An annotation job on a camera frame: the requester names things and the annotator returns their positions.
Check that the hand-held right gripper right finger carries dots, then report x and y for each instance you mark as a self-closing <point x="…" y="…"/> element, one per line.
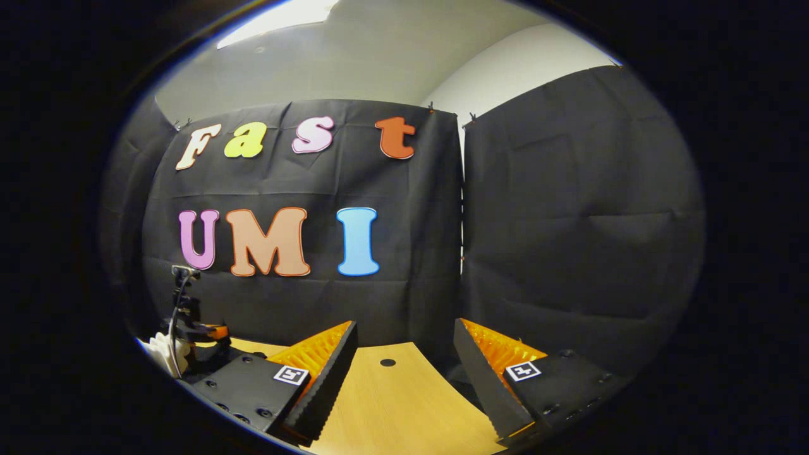
<point x="483" y="385"/>

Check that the ceiling light panel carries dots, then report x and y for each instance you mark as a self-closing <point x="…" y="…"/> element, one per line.
<point x="278" y="19"/>

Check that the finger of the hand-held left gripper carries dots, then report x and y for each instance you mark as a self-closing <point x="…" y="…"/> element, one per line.
<point x="216" y="332"/>

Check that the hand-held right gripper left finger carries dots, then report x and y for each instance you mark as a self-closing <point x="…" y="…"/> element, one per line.
<point x="328" y="385"/>

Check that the black backdrop cloth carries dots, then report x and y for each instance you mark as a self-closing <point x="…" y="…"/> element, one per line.
<point x="316" y="183"/>

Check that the plain black side cloth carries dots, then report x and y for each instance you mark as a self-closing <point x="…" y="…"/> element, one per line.
<point x="133" y="189"/>
<point x="588" y="221"/>

